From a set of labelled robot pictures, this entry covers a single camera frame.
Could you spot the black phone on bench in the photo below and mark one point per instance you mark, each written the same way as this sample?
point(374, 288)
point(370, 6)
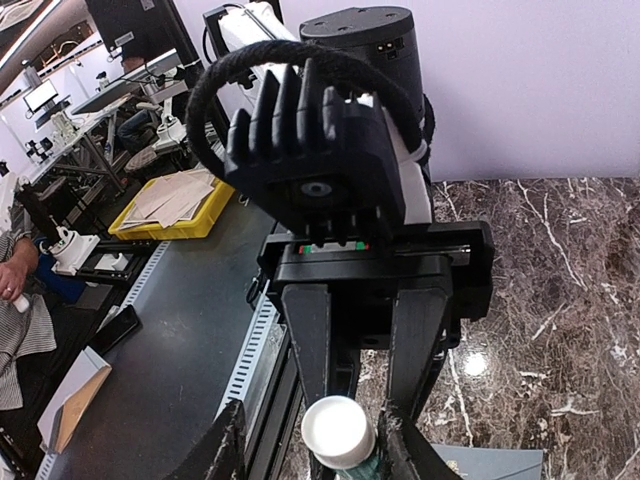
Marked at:
point(116, 330)

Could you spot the small white glue cap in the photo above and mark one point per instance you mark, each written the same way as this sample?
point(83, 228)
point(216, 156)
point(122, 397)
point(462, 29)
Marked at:
point(337, 427)

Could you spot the white slotted cable duct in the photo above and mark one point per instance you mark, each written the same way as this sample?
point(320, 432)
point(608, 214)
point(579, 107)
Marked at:
point(169, 377)

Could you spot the yellow plastic tray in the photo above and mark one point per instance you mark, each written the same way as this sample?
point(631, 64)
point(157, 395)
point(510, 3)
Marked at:
point(179, 206)

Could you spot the grey blue envelope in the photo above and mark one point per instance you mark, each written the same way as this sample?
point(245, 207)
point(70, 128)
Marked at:
point(483, 463)

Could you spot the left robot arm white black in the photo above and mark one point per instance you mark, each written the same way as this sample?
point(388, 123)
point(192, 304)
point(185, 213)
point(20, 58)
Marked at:
point(331, 149)

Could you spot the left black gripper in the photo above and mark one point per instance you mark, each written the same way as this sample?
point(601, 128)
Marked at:
point(348, 292)

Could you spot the black curved front rail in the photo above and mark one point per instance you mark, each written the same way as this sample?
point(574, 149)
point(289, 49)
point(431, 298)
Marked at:
point(268, 443)

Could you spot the white green glue stick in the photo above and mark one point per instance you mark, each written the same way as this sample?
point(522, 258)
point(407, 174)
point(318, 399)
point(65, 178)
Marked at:
point(345, 440)

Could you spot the seated person striped shirt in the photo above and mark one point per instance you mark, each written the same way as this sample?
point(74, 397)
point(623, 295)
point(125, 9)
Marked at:
point(26, 329)

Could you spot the white cardboard box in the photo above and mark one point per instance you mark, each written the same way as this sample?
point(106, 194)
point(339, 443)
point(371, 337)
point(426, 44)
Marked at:
point(71, 400)

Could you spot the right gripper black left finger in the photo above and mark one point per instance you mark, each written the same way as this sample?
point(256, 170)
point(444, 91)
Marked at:
point(220, 453)

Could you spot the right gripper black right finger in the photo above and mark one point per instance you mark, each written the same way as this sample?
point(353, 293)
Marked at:
point(405, 453)

